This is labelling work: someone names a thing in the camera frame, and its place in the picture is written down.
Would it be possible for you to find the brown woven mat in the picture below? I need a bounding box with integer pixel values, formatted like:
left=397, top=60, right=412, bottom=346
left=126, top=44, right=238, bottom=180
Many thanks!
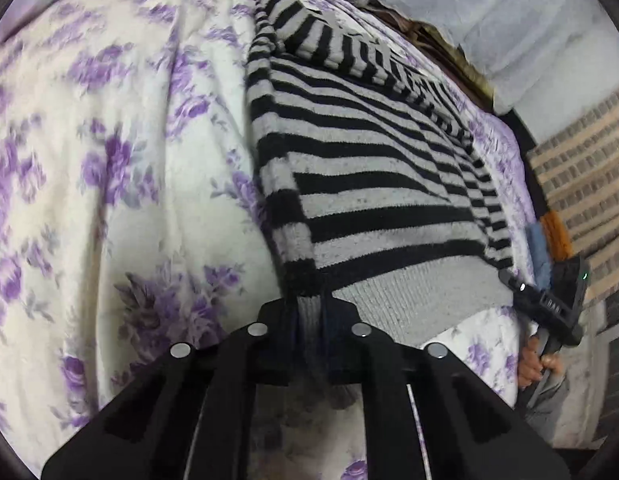
left=365, top=4, right=494, bottom=113

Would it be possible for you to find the black grey striped sweater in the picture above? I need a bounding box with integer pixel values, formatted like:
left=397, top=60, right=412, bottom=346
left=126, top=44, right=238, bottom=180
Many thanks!
left=246, top=0, right=512, bottom=370

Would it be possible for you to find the orange folded cloth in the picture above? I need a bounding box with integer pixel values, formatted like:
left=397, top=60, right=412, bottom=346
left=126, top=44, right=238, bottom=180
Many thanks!
left=539, top=210, right=574, bottom=261

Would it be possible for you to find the white lace cover cloth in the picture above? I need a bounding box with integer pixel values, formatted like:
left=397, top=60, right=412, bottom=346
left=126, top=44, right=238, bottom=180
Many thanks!
left=353, top=0, right=619, bottom=113

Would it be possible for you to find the purple floral bed quilt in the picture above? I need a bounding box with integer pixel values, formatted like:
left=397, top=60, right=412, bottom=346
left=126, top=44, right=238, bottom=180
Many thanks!
left=0, top=0, right=279, bottom=474

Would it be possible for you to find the person right hand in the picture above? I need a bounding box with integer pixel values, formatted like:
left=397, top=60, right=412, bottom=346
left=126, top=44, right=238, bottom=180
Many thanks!
left=517, top=335, right=565, bottom=389

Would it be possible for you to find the blue folded cloth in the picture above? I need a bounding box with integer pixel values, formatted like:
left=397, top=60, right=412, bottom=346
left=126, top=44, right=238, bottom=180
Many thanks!
left=525, top=222, right=552, bottom=289

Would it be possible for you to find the beige checked curtain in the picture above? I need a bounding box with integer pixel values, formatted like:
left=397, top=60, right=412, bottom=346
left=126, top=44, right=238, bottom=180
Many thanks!
left=526, top=88, right=619, bottom=306

